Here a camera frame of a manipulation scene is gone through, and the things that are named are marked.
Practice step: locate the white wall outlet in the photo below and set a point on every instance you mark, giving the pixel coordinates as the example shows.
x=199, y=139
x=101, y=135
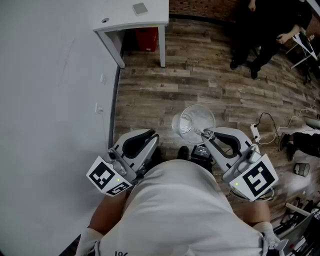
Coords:
x=99, y=108
x=103, y=78

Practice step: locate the black screen device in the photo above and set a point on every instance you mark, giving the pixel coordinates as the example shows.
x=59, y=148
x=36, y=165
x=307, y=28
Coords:
x=201, y=152

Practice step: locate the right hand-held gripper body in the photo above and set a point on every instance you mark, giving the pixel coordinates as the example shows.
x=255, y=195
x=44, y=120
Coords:
x=257, y=178

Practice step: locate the white power strip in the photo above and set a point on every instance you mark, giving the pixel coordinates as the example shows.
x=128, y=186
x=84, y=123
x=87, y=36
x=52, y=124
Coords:
x=255, y=132

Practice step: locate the white metal frame stand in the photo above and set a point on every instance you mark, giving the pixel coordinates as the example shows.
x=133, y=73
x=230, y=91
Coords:
x=303, y=42

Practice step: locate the white table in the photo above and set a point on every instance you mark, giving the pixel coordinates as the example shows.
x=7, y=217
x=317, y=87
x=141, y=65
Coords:
x=120, y=15

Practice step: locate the clear glass cup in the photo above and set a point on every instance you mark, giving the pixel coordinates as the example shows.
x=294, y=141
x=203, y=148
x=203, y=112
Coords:
x=195, y=120

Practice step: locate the person's right black shoe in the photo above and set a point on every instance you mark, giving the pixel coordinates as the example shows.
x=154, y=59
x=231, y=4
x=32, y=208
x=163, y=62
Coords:
x=183, y=152

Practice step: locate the person's black trousers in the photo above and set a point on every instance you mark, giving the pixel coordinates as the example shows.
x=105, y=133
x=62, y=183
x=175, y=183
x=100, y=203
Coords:
x=207, y=166

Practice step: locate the grey square coaster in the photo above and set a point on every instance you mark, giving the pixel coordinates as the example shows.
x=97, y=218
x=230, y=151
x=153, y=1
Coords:
x=140, y=8

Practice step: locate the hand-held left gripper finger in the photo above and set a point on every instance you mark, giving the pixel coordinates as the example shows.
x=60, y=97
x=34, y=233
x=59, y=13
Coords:
x=146, y=156
x=125, y=140

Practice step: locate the person's left forearm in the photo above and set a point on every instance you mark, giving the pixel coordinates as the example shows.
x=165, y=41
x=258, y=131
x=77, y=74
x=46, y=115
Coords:
x=107, y=215

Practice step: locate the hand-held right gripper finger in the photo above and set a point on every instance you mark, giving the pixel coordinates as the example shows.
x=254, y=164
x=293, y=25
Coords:
x=217, y=155
x=241, y=140

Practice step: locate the person's right forearm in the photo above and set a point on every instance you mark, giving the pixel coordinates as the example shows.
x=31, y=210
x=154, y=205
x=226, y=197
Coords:
x=257, y=212

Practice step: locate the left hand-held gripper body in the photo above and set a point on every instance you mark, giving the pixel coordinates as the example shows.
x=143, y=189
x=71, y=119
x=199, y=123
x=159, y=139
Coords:
x=110, y=172

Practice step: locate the person's white t-shirt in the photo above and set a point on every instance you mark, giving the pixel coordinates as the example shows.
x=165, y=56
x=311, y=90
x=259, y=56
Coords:
x=180, y=212

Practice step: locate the red box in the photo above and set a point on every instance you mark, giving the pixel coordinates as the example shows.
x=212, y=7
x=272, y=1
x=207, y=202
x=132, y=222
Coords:
x=146, y=38

